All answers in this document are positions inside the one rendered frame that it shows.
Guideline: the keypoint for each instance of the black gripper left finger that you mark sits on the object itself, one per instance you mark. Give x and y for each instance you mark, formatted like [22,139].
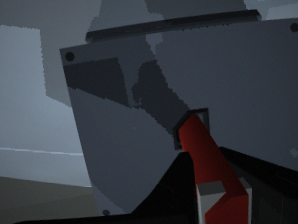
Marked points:
[172,201]

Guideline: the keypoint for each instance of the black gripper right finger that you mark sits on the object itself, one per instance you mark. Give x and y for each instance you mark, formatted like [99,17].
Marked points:
[274,199]

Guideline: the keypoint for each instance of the dark red square peg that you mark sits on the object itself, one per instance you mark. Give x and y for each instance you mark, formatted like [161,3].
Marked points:
[223,198]

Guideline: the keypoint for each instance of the grey square panel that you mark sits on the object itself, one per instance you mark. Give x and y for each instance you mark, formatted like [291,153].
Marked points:
[132,87]

